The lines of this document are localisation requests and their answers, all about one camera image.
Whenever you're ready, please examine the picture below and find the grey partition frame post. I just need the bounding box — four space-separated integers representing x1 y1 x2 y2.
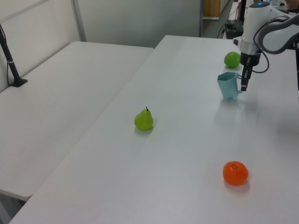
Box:
71 0 87 42

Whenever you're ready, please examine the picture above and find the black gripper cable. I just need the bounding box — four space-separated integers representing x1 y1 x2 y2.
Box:
252 14 292 73

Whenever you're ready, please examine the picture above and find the green plastic apple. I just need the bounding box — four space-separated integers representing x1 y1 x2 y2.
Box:
224 51 242 69

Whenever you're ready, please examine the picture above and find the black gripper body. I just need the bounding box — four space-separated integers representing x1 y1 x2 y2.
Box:
240 51 261 70

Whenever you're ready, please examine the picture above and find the black equipment box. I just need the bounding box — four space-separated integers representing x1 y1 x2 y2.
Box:
224 20 244 39

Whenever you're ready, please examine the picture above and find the green plastic pear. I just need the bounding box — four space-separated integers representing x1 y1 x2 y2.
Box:
134 106 154 131

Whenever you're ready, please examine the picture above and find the black camera pole with base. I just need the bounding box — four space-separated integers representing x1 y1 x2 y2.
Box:
0 23 28 88

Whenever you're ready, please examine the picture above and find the wooden panel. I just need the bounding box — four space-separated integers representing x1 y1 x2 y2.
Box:
203 0 221 18

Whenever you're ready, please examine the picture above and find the black vertical post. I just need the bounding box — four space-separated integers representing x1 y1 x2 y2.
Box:
239 0 247 23

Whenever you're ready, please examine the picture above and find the light blue hexagonal mug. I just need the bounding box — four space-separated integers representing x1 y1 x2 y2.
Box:
217 71 246 103

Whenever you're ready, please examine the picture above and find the orange plastic tangerine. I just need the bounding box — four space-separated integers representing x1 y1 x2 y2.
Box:
222 161 249 187

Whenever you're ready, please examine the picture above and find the thin black cable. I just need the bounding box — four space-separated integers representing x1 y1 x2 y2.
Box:
0 23 12 86

